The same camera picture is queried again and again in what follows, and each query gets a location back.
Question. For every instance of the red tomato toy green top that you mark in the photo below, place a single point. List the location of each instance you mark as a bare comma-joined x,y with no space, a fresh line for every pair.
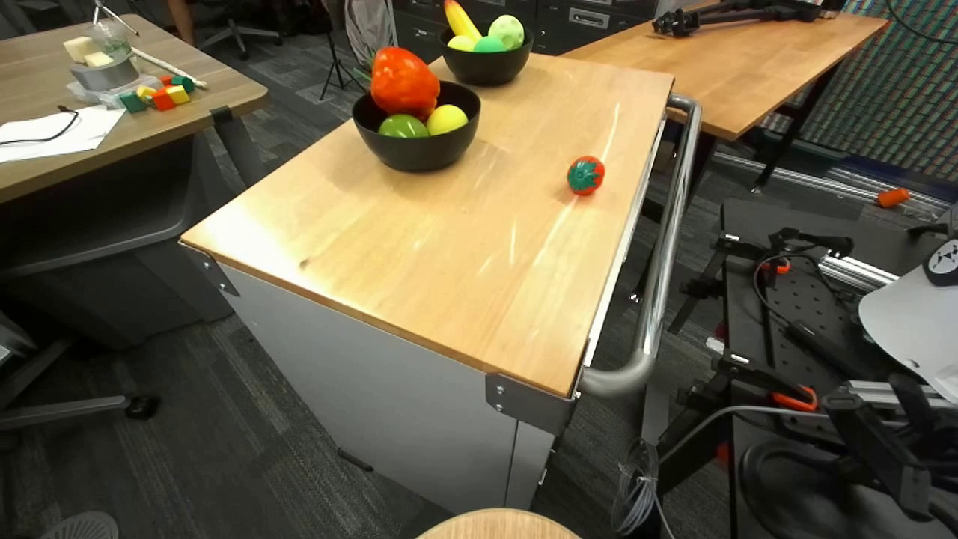
585,175

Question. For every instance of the green pepper toy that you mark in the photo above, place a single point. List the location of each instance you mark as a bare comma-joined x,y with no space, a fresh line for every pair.
402,126

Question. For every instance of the orange apple toy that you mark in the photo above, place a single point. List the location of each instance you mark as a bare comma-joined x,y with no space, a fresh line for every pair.
405,78

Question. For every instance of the smooth green ball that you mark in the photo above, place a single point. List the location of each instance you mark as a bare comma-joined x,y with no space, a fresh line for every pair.
490,45

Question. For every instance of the light green dimpled ball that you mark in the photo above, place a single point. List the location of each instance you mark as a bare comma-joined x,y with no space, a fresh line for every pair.
507,30

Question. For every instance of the yellow banana toy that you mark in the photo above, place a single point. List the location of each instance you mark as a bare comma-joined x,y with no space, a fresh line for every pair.
462,20

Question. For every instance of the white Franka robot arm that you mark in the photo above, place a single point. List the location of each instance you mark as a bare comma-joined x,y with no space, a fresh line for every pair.
914,319

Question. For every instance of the black bowl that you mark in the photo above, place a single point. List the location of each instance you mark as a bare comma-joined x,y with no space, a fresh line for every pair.
417,150
486,71

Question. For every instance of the yellow toy block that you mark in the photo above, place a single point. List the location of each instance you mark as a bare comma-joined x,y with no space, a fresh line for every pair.
177,93

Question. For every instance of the red toy block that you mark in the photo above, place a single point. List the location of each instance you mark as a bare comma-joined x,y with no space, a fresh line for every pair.
161,99

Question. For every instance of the green toy block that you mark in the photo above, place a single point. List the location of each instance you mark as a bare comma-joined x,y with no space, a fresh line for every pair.
132,99

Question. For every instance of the white tool cart body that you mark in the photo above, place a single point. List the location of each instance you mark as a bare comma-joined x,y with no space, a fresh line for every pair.
399,400

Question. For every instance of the round wooden stool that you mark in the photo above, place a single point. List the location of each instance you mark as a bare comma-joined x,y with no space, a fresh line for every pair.
496,524

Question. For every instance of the wooden office desk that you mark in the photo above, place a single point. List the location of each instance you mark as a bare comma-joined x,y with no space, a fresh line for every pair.
198,93

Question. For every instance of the long wooden table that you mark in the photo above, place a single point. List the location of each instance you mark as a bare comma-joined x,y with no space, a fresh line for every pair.
760,71

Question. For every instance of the white plastic rod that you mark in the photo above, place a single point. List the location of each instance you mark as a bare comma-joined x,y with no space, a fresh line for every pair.
168,68

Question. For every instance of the black metal robot stand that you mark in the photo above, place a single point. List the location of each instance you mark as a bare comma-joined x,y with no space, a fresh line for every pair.
799,469

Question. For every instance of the black office chair base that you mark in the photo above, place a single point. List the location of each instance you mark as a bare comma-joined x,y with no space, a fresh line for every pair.
70,409

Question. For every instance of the clear plastic container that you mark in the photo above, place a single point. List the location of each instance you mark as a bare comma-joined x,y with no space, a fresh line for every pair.
101,62

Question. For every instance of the white paper sheets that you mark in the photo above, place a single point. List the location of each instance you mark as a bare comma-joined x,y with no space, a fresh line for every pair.
62,135

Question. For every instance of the green patterned partition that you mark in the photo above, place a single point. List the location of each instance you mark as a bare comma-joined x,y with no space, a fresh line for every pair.
899,92

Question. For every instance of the black standing camera tripod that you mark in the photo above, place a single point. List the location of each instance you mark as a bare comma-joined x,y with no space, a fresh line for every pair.
335,62

